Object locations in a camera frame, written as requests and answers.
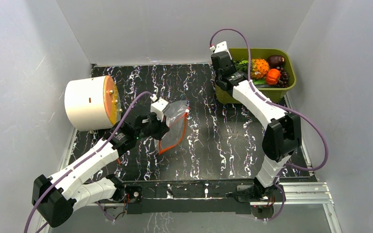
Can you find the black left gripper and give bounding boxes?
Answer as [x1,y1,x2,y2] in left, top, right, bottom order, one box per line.
[136,112,170,141]

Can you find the clear orange zip top bag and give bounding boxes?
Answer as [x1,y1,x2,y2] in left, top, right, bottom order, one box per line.
[154,100,189,154]

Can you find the orange toy pumpkin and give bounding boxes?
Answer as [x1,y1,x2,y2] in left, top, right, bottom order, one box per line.
[265,68,281,85]

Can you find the dark red toy grapes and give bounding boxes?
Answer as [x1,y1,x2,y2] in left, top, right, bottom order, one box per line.
[276,67,289,88]

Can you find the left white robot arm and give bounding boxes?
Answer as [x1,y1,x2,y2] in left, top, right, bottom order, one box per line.
[32,113,170,228]

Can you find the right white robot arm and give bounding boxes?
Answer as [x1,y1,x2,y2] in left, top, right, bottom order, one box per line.
[211,51,302,202]

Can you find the green toy lettuce leaf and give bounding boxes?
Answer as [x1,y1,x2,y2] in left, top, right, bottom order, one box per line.
[253,79,267,86]

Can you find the toy pineapple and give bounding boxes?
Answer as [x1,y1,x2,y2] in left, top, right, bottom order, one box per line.
[234,58,270,80]

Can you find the dark maroon toy fruit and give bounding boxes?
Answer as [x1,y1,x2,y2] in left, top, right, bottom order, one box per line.
[266,55,286,68]

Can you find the olive green plastic bin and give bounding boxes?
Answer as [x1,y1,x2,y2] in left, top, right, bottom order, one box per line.
[214,48,297,104]

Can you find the white cylinder orange lid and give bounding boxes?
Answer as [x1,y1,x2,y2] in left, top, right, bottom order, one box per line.
[64,75,121,132]

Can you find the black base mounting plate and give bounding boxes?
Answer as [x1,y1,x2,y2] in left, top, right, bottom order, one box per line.
[124,178,283,216]

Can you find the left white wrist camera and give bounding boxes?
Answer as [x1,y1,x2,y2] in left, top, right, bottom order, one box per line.
[150,94,170,121]

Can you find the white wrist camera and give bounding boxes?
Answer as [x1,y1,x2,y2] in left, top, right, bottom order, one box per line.
[209,41,231,55]
[150,94,170,121]

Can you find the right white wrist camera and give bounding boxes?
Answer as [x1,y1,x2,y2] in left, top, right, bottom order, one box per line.
[209,41,231,55]

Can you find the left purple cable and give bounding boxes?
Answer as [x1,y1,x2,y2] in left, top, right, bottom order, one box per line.
[24,91,157,233]

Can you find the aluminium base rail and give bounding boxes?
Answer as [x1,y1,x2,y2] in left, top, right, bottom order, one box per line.
[93,182,335,206]

